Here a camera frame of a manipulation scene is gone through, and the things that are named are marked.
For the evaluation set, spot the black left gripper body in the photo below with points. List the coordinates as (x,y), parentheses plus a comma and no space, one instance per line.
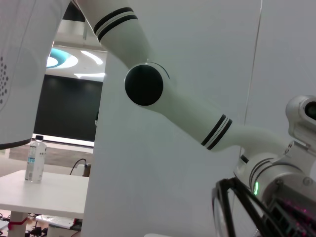
(296,217)

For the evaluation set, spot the black framed glasses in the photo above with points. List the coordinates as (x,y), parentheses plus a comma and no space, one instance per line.
(227,209)

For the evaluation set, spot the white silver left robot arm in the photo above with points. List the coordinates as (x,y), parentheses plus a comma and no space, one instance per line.
(192,108)

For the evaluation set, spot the small white power box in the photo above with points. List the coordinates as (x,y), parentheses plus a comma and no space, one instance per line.
(81,170)

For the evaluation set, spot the flat white floor board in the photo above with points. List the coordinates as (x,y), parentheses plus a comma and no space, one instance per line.
(54,221)

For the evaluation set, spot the white background table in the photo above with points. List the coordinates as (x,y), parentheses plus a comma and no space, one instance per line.
(49,192)

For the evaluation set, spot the white curved ceiling light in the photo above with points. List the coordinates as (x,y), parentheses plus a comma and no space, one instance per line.
(89,74)
(92,56)

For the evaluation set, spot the clear plastic water bottle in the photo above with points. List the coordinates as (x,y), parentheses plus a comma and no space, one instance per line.
(35,160)

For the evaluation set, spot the red tape wrap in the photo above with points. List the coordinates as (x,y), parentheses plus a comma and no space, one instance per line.
(17,223)

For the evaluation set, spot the round teal ceiling light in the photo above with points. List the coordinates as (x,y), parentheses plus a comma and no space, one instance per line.
(60,59)

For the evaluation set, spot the white robot torso shell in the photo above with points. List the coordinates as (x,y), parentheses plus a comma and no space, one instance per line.
(19,74)

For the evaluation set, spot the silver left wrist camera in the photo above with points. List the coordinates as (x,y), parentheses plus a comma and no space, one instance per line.
(300,116)

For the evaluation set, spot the large black wall screen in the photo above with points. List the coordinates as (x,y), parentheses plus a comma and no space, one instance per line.
(66,108)

